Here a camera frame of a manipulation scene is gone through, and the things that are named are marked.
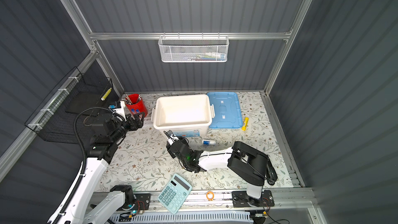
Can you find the beige plastic storage bin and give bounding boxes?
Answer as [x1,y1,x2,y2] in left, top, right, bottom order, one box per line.
[151,94,215,138]

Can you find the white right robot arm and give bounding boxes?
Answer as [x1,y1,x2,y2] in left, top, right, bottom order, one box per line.
[166,137,278,200]

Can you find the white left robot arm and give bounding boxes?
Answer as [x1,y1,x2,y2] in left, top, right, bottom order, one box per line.
[48,110,145,224]

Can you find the white test tube rack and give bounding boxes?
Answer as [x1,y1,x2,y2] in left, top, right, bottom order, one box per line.
[143,118,153,128]

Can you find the red ribbed plastic cup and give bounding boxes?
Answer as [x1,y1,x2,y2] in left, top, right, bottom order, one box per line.
[124,94,148,117]

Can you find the white blue labelled bottle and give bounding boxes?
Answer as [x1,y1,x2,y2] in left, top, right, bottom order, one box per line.
[202,139,217,146]

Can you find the teal desk calculator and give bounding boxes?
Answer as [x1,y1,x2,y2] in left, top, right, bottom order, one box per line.
[158,174,192,214]

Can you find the blue plastic bin lid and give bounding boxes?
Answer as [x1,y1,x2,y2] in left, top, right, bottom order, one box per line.
[206,92,243,129]

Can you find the yellow capped tube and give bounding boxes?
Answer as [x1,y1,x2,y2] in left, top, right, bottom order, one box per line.
[241,117,249,131]

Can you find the black wire wall basket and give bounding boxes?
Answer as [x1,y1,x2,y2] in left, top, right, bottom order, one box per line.
[25,67,118,144]

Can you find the white wire mesh basket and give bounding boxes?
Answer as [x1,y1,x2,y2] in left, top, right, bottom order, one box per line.
[158,35,230,63]

